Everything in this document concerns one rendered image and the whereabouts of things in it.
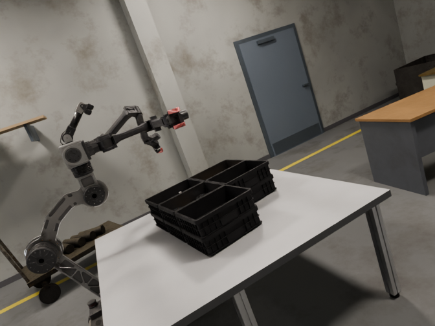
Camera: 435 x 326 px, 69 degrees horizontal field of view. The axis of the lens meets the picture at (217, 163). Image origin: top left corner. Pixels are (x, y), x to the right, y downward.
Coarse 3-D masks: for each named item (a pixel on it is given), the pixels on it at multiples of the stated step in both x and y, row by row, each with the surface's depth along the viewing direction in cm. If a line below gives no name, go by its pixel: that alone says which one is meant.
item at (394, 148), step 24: (408, 96) 346; (432, 96) 311; (360, 120) 328; (384, 120) 296; (408, 120) 269; (432, 120) 281; (384, 144) 311; (408, 144) 282; (432, 144) 285; (384, 168) 325; (408, 168) 293
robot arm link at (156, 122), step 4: (152, 116) 215; (156, 116) 217; (164, 116) 183; (152, 120) 214; (156, 120) 202; (160, 120) 191; (164, 120) 184; (152, 124) 215; (156, 124) 205; (160, 124) 196; (164, 124) 185; (156, 128) 217; (160, 128) 218
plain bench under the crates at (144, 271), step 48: (288, 192) 219; (336, 192) 193; (384, 192) 173; (96, 240) 264; (144, 240) 227; (240, 240) 178; (288, 240) 160; (384, 240) 183; (144, 288) 164; (192, 288) 149; (240, 288) 141
